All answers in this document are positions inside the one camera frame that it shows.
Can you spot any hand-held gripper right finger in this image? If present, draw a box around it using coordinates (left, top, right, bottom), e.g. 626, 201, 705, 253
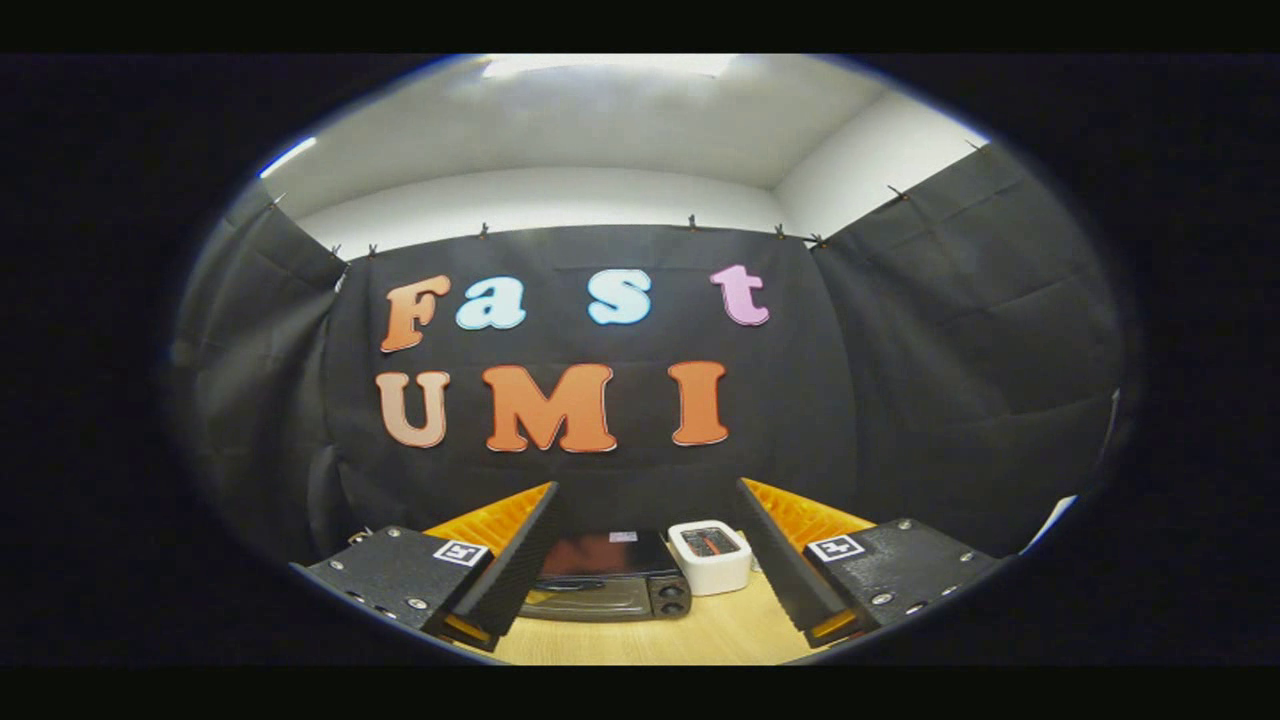
737, 477, 1006, 649

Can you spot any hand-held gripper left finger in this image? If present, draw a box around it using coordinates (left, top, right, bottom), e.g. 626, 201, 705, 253
290, 481, 563, 653

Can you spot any black toaster oven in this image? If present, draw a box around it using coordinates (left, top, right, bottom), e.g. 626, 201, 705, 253
518, 530, 693, 623

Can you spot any white container box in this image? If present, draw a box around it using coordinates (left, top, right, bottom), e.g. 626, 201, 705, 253
667, 519, 753, 597

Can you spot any row of small cloth clips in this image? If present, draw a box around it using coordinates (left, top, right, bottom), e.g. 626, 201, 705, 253
268, 140, 986, 263

